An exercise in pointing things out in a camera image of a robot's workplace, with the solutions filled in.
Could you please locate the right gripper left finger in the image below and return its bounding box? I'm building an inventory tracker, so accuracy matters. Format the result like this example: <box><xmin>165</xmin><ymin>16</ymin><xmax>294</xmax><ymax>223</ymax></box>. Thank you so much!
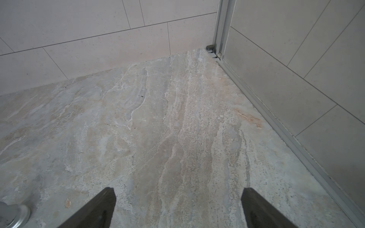
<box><xmin>59</xmin><ymin>187</ymin><xmax>117</xmax><ymax>228</ymax></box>

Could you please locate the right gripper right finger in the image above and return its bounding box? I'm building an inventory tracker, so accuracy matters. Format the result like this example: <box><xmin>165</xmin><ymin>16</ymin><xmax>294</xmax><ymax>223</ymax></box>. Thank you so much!
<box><xmin>241</xmin><ymin>188</ymin><xmax>297</xmax><ymax>228</ymax></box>

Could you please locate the small silver metal fitting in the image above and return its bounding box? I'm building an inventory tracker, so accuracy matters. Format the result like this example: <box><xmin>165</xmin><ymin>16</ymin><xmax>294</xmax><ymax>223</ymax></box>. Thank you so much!
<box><xmin>0</xmin><ymin>201</ymin><xmax>31</xmax><ymax>228</ymax></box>

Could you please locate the aluminium corner post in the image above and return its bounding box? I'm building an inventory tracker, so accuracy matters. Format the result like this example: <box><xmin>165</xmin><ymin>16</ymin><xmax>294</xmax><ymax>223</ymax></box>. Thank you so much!
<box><xmin>206</xmin><ymin>0</ymin><xmax>237</xmax><ymax>60</ymax></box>

